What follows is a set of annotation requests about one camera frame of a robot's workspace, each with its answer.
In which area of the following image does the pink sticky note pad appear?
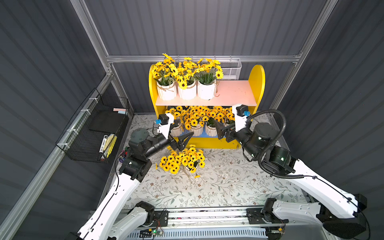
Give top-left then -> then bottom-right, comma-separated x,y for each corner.
113,108 -> 127,115

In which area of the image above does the black wire wall basket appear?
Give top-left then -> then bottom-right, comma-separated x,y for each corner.
56,89 -> 131,164

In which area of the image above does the sunflower pot shelf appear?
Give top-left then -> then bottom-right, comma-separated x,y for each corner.
178,145 -> 206,179
151,53 -> 179,101

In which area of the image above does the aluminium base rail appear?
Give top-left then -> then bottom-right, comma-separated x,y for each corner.
119,205 -> 328,232

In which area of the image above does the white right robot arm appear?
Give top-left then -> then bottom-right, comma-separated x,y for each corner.
214,105 -> 371,240

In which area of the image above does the sunflower pot lower left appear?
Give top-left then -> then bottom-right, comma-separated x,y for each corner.
166,109 -> 184,137

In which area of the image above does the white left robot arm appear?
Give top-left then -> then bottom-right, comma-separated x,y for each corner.
66,114 -> 194,240

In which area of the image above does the yellow book in basket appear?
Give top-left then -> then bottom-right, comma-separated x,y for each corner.
98,134 -> 118,161

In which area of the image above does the white wire basket behind shelf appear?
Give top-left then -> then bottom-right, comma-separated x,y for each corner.
218,58 -> 242,80

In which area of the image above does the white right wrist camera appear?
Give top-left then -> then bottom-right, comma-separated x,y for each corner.
232,104 -> 251,132

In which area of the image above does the sunflower pot lower right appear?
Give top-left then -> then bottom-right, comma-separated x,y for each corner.
223,107 -> 235,126

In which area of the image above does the yellow wooden shelf unit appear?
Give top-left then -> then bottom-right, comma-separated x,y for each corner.
148,63 -> 266,150

